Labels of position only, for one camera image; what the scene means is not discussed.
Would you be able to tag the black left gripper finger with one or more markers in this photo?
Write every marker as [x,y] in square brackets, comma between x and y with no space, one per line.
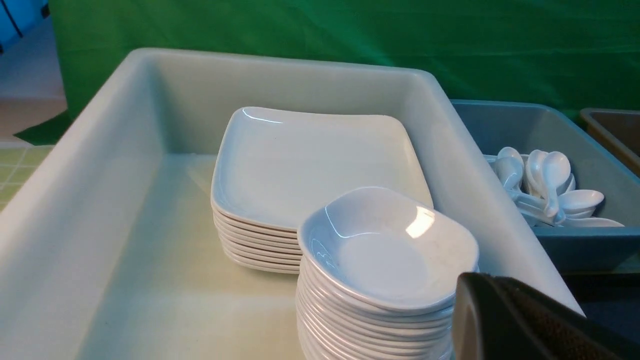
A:
[503,318]

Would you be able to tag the small white rice plate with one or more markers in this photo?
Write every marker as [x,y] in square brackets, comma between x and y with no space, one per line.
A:
[388,250]

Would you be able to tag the black serving tray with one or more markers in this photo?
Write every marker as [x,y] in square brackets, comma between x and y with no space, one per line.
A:
[609,299]

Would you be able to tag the white spoons pile in bin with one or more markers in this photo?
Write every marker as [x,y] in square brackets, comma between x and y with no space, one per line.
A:
[544,190]

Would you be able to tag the stack of small white dishes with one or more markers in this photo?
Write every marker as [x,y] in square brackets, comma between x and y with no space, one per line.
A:
[332,325]

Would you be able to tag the blue-grey plastic bin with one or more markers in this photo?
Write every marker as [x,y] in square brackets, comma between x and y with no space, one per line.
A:
[528,127]

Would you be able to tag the brown plastic bin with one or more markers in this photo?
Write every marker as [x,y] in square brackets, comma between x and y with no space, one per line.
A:
[618,131]

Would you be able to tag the stack of large square plates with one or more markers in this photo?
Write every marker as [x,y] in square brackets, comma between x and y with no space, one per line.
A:
[275,168]

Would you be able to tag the green backdrop cloth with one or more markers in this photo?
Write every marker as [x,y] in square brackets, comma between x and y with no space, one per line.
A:
[566,54]

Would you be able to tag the large white plastic tub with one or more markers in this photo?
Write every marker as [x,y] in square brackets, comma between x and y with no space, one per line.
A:
[109,250]

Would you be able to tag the green grid table mat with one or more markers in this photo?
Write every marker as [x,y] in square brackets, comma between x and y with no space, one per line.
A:
[16,167]

